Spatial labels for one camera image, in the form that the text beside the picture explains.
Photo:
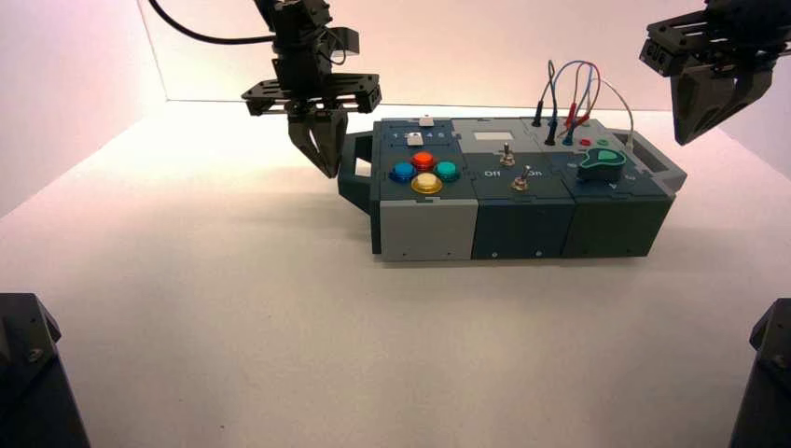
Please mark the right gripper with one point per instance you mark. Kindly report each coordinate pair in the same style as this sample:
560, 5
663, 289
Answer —
710, 43

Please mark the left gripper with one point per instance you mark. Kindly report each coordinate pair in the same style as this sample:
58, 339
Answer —
309, 89

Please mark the dark teal grey control box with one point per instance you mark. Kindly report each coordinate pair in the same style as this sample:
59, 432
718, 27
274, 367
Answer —
519, 232

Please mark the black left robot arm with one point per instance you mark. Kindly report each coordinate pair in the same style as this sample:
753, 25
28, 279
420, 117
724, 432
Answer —
296, 25

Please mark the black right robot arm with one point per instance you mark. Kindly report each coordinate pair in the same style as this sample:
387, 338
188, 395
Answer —
748, 5

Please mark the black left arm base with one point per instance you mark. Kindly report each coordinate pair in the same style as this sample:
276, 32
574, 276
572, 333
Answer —
31, 383

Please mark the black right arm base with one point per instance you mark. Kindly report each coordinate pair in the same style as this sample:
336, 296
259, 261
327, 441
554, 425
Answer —
766, 383

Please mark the blue round push button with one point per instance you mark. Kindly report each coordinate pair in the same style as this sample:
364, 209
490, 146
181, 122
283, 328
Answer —
403, 171

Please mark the white slider knob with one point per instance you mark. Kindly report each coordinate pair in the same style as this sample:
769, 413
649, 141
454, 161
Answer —
426, 120
414, 139

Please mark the orange round push button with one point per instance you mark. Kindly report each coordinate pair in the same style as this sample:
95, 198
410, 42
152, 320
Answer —
423, 160

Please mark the yellow round push button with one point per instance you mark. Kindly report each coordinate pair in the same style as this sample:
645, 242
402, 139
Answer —
426, 183

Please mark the teal round push button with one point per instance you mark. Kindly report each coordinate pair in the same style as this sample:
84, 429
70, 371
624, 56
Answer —
446, 170

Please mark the green rotary selector knob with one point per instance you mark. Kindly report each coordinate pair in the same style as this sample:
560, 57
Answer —
600, 164

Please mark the small white display window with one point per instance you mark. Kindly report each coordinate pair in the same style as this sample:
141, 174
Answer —
493, 136

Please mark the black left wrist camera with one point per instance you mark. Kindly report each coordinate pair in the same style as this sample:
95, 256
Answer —
345, 42

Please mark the metal toggle switch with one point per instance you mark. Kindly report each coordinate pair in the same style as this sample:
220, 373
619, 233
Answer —
521, 183
507, 158

